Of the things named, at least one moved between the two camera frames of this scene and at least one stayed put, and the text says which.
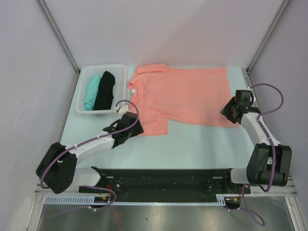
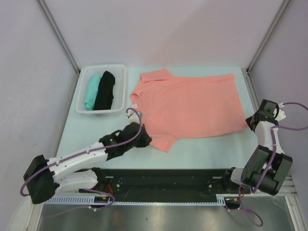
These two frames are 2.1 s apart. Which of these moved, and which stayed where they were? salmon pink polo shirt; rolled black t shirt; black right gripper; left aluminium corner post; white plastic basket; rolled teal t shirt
Moved: salmon pink polo shirt; black right gripper
Stayed: rolled teal t shirt; left aluminium corner post; rolled black t shirt; white plastic basket
